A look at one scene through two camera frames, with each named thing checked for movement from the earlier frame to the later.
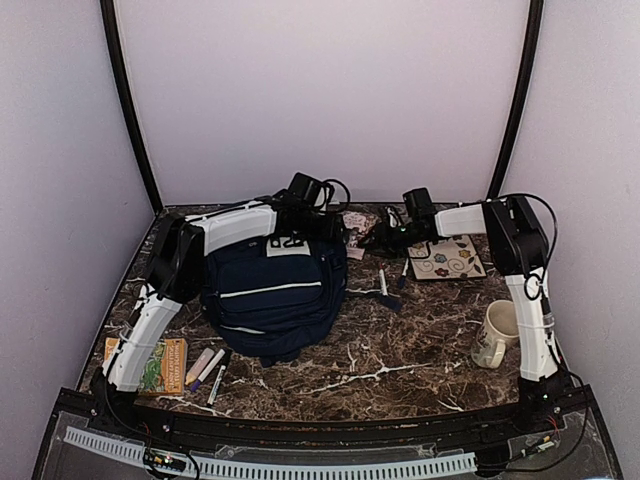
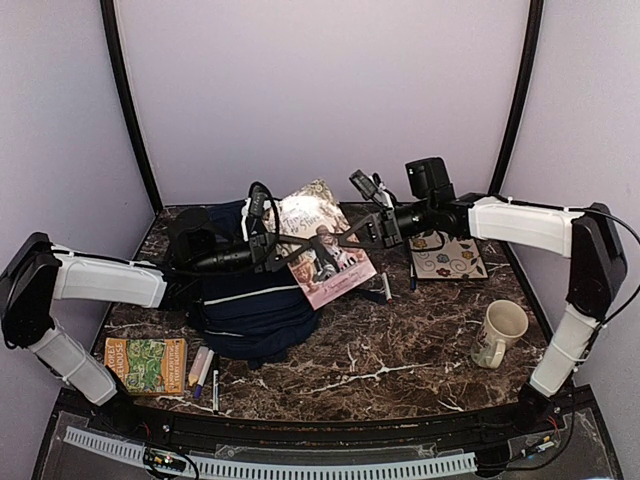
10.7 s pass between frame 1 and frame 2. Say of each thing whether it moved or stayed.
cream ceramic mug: stayed
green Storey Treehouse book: stayed
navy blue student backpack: moved
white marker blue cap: moved
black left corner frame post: stayed
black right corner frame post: stayed
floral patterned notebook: stayed
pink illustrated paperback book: moved
